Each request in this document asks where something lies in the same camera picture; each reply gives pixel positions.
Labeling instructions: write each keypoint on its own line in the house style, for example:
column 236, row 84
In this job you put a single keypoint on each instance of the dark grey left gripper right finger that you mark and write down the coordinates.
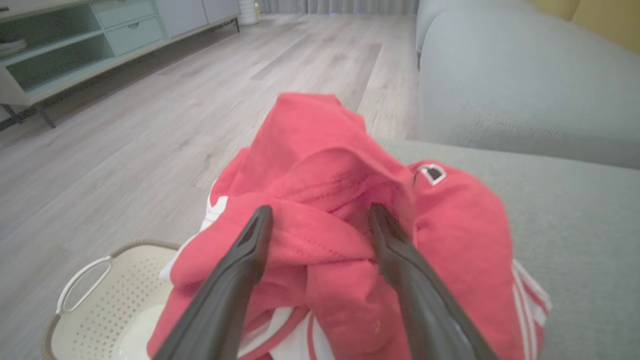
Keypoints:
column 425, row 305

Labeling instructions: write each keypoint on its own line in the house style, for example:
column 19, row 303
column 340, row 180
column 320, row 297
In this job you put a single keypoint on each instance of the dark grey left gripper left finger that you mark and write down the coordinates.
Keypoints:
column 230, row 290

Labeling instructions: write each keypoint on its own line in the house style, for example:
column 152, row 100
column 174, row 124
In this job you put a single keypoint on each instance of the red jersey with black letters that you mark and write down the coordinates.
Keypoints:
column 325, row 150

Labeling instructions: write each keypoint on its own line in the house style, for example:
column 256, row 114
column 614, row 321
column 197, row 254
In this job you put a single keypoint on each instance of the cream perforated laundry basket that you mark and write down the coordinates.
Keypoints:
column 100, row 310

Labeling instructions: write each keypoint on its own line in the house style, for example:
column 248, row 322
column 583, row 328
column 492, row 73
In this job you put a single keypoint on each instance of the grey fabric sofa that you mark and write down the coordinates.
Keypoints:
column 525, row 75

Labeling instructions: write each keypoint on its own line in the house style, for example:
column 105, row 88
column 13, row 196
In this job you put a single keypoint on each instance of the pale green media cabinet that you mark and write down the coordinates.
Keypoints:
column 135, row 30

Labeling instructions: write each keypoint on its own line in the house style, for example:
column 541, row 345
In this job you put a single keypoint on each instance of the white ribbed appliance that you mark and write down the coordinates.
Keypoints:
column 247, row 12

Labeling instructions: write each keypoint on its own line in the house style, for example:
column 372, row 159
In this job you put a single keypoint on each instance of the grey curtain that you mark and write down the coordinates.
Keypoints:
column 350, row 6

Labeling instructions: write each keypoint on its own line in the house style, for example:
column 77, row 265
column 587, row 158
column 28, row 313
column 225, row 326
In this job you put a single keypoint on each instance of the mustard yellow cushion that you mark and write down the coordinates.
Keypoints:
column 610, row 20

